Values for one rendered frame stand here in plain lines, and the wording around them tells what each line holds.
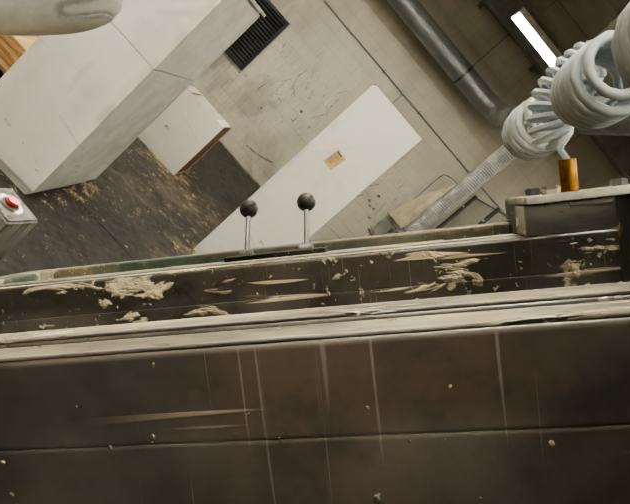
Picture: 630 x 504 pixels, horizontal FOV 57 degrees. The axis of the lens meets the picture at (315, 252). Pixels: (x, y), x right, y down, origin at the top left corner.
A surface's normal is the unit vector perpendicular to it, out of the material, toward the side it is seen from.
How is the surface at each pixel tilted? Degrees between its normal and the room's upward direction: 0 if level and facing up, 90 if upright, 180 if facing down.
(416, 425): 90
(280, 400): 90
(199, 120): 90
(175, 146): 90
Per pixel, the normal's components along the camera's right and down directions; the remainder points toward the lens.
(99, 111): -0.06, 0.22
